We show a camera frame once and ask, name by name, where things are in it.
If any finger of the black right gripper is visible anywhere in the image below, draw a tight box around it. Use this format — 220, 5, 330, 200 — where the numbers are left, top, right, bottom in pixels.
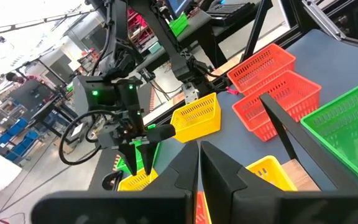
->
137, 140, 159, 176
117, 142, 140, 177

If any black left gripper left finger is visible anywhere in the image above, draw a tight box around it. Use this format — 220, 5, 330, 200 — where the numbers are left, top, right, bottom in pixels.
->
30, 139, 200, 224

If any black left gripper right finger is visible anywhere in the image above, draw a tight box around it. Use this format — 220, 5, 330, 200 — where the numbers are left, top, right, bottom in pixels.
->
200, 140, 358, 224

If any green plastic basket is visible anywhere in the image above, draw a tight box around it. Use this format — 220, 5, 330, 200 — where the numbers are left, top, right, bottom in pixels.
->
300, 84, 358, 191
115, 123, 162, 175

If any yellow plastic basket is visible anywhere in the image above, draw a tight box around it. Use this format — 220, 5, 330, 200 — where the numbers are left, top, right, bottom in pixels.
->
170, 92, 222, 144
245, 154, 298, 192
117, 167, 159, 192

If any orange plastic basket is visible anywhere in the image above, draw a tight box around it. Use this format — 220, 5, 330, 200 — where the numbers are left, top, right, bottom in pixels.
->
227, 42, 297, 95
231, 70, 323, 142
195, 190, 213, 224

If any teal box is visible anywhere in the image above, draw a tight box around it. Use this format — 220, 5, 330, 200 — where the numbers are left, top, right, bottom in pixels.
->
147, 41, 162, 55

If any blue storage bin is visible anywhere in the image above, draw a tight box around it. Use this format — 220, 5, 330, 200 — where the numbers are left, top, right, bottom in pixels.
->
15, 118, 30, 129
4, 144, 28, 162
24, 130, 40, 141

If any person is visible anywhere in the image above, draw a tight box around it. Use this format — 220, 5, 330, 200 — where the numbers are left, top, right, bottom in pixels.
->
4, 70, 52, 94

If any metal storage rack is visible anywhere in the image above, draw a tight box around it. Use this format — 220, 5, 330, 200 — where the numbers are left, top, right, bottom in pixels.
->
0, 96, 43, 164

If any green plastic box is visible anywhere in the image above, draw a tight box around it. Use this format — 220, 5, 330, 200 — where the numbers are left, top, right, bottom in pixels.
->
168, 13, 189, 37

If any computer monitor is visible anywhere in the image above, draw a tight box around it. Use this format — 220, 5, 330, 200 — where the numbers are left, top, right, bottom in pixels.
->
165, 0, 193, 17

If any dark grey desk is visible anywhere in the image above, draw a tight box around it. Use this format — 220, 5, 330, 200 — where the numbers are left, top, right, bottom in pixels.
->
132, 9, 275, 71

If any black keyboard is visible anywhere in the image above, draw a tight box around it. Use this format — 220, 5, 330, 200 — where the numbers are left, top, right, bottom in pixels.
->
206, 1, 258, 26

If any black frame clamp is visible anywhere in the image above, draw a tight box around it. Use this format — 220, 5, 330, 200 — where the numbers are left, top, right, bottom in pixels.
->
101, 169, 124, 192

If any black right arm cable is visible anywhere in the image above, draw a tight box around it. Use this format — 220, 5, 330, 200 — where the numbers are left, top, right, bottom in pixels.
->
57, 108, 118, 166

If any white metal bracket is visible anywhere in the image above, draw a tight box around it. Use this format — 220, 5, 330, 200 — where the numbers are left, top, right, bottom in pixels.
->
181, 82, 200, 105

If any black aluminium table frame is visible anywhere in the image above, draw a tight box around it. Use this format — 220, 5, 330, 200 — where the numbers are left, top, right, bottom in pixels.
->
141, 0, 358, 125

